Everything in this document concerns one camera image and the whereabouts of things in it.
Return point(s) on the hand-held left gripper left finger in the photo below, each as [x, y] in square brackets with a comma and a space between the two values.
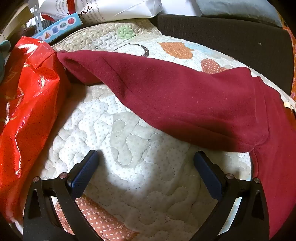
[83, 171]

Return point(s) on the orange floral cloth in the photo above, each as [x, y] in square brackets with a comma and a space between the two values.
[292, 46]

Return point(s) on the dark brown mat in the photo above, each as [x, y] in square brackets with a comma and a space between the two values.
[219, 32]

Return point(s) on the white perforated metal bar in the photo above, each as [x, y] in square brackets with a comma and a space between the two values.
[38, 23]

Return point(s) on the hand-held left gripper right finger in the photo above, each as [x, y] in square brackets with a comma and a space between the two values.
[208, 178]

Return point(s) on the white paper sheet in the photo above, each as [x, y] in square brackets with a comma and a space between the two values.
[180, 7]

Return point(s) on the white printed paper bag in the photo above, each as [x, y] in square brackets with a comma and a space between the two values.
[115, 9]

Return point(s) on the blue toy box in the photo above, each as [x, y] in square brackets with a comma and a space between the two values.
[60, 25]

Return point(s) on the teal cloth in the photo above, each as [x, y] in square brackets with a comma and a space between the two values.
[3, 58]

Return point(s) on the grey pillow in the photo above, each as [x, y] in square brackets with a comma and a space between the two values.
[231, 9]

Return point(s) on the quilted patchwork blanket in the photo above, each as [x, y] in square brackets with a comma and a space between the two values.
[129, 162]

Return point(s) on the shiny red bag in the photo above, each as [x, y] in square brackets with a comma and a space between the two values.
[25, 104]

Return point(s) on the maroon fleece garment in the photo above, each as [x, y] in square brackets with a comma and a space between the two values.
[173, 92]

